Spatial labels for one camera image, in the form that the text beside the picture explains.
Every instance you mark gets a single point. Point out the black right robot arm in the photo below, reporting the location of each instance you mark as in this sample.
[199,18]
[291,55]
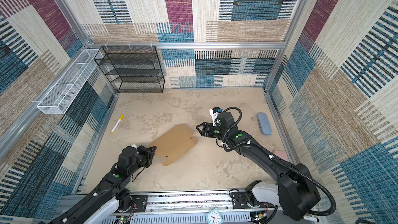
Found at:
[294,190]

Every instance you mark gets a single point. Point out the yellow-capped white marker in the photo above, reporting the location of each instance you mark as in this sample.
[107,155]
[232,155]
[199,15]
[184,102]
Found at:
[116,124]

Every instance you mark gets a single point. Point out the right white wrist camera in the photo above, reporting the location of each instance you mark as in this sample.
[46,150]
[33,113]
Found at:
[214,112]

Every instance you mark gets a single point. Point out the pink flat case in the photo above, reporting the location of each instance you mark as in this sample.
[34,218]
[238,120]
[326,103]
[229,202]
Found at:
[281,154]

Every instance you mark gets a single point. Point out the small teal alarm clock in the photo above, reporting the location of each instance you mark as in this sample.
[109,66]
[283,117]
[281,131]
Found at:
[214,217]

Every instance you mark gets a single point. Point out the blue-grey glasses case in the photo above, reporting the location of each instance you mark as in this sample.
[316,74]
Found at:
[264,124]

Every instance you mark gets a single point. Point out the black marker pen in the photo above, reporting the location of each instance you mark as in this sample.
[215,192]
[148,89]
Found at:
[311,219]

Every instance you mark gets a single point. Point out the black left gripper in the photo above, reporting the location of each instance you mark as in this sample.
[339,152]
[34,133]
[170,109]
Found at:
[148,153]

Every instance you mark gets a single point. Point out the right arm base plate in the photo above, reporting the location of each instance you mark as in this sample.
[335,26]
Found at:
[241,201]

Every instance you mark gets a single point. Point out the black wire shelf rack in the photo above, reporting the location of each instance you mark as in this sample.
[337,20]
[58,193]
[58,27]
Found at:
[131,68]

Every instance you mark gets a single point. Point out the brown cardboard box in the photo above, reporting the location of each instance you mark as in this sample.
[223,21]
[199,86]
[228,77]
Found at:
[173,144]

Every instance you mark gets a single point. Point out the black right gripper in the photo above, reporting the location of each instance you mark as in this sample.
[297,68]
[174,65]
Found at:
[208,126]

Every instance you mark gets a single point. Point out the white wire mesh basket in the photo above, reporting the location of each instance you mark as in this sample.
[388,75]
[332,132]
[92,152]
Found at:
[60,97]

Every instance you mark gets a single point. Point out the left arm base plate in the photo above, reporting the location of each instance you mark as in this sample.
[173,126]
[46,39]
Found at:
[137,204]

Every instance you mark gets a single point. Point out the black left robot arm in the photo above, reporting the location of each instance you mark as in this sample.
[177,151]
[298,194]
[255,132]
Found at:
[110,194]

